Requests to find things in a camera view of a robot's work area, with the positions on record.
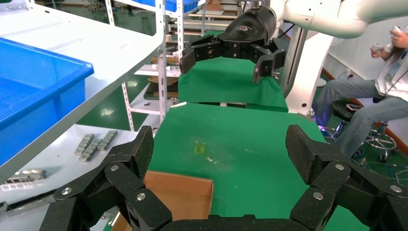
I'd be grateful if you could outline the blue plastic tray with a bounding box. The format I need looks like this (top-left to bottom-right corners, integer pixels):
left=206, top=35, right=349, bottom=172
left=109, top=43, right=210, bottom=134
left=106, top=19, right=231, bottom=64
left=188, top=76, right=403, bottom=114
left=0, top=37, right=95, bottom=167

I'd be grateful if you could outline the seated person white shirt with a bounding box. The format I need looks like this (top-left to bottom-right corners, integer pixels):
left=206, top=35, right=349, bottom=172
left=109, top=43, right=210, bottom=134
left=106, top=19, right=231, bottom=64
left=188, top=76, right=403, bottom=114
left=314, top=24, right=408, bottom=159

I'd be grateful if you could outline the blue background storage bin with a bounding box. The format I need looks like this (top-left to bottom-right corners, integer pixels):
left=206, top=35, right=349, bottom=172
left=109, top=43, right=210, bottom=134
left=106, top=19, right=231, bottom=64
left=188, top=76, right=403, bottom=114
left=132, top=0, right=200, bottom=13

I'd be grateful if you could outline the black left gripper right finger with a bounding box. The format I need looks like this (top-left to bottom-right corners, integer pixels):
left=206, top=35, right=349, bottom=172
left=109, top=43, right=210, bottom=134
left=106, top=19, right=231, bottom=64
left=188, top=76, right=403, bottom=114
left=285, top=124, right=408, bottom=231

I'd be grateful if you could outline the white background shelf rack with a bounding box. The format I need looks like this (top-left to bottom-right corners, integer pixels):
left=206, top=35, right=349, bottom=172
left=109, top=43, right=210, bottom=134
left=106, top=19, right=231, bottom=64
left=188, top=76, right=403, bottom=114
left=105, top=0, right=208, bottom=117

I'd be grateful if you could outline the blue id badge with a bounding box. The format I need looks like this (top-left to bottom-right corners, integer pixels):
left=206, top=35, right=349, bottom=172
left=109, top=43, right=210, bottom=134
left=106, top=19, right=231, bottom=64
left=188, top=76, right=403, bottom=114
left=383, top=62, right=402, bottom=82

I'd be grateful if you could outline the white flat shelf board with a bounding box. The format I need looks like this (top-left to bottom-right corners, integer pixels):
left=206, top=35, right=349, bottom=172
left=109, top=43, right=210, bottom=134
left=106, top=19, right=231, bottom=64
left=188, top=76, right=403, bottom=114
left=0, top=123, right=141, bottom=231

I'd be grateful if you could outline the person left hand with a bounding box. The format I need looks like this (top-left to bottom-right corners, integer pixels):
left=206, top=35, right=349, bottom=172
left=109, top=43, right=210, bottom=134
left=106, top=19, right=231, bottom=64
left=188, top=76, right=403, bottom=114
left=390, top=28, right=408, bottom=49

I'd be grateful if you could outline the black round stool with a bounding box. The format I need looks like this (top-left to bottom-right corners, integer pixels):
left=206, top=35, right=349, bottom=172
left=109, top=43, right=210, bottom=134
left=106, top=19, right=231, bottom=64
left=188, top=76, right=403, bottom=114
left=325, top=100, right=399, bottom=164

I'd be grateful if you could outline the small brown carton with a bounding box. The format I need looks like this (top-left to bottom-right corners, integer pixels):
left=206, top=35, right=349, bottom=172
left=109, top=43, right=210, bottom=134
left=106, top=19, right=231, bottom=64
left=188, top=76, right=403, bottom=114
left=205, top=0, right=221, bottom=12

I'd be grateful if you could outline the pink-rimmed smartphone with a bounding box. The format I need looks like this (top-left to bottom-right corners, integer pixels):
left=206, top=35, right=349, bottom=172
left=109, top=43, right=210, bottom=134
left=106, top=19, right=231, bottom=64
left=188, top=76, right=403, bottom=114
left=346, top=103, right=366, bottom=113

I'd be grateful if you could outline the perforated white angle strut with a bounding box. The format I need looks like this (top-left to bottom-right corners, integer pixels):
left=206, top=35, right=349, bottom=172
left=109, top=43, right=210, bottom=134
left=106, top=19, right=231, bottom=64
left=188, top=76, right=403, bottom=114
left=121, top=0, right=168, bottom=132

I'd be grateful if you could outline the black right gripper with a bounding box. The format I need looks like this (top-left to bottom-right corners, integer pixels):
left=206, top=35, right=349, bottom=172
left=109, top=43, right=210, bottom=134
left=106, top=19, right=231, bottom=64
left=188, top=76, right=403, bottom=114
left=178, top=5, right=287, bottom=85

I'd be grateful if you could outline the small notched metal strip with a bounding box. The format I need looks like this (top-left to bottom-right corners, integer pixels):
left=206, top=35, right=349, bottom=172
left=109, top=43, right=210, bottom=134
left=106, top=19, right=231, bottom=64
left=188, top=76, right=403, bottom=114
left=97, top=130, right=118, bottom=152
left=74, top=134, right=95, bottom=156
left=79, top=139, right=103, bottom=164

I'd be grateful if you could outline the shallow cardboard box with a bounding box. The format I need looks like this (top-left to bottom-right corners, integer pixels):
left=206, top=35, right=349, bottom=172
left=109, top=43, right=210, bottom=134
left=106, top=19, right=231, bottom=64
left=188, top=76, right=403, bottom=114
left=111, top=170, right=214, bottom=231

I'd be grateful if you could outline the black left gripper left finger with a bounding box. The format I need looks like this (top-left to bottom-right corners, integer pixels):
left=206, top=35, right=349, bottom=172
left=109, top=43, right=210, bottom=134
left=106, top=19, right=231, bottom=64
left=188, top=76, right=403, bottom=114
left=39, top=126, right=173, bottom=231

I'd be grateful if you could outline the person right hand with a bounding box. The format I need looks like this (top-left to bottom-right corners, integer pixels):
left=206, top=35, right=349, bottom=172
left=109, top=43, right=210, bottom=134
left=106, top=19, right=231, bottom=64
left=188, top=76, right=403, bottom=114
left=370, top=45, right=385, bottom=59

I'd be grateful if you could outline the white robot torso column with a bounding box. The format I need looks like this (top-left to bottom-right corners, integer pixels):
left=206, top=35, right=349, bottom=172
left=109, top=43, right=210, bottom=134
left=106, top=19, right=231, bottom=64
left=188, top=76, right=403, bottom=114
left=280, top=24, right=334, bottom=116

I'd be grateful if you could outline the white ribbed shelf board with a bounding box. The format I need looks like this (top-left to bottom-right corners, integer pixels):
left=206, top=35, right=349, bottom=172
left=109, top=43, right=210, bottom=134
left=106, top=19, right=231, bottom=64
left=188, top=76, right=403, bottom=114
left=0, top=0, right=166, bottom=185

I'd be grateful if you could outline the long slotted metal rail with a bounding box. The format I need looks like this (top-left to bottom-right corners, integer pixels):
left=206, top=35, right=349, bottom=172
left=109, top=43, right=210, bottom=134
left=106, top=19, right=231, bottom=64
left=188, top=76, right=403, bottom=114
left=0, top=169, right=49, bottom=193

